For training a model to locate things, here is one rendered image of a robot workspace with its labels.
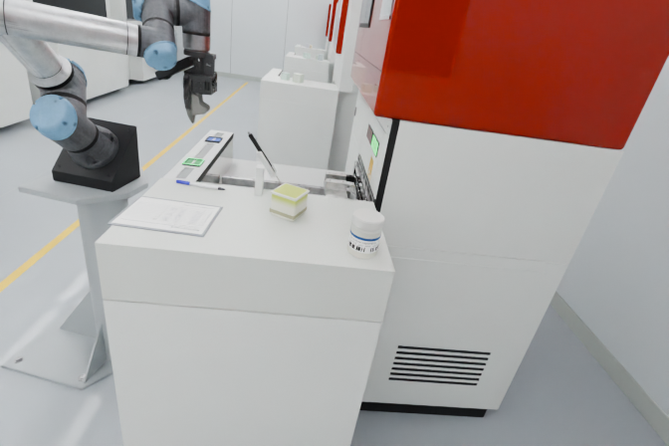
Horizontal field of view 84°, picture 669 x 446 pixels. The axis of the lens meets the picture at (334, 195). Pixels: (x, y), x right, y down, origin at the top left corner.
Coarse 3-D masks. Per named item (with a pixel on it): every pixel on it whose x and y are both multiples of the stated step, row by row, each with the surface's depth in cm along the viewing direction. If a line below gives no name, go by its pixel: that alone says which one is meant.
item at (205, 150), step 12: (216, 132) 154; (228, 132) 156; (204, 144) 138; (216, 144) 140; (192, 156) 126; (204, 156) 127; (180, 168) 115; (192, 168) 117; (204, 168) 118; (192, 180) 109
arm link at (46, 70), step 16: (16, 48) 95; (32, 48) 97; (48, 48) 102; (32, 64) 101; (48, 64) 103; (64, 64) 109; (32, 80) 107; (48, 80) 107; (64, 80) 108; (80, 80) 115; (80, 96) 114
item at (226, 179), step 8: (224, 176) 142; (232, 176) 143; (232, 184) 143; (240, 184) 143; (248, 184) 143; (264, 184) 143; (272, 184) 143; (280, 184) 144; (296, 184) 145; (304, 184) 146; (312, 192) 146; (320, 192) 146
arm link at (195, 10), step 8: (184, 0) 98; (192, 0) 98; (200, 0) 99; (208, 0) 101; (184, 8) 98; (192, 8) 99; (200, 8) 99; (208, 8) 101; (184, 16) 99; (192, 16) 99; (200, 16) 100; (208, 16) 102; (184, 24) 101; (192, 24) 100; (200, 24) 101; (208, 24) 103; (184, 32) 102; (192, 32) 101; (200, 32) 102; (208, 32) 104
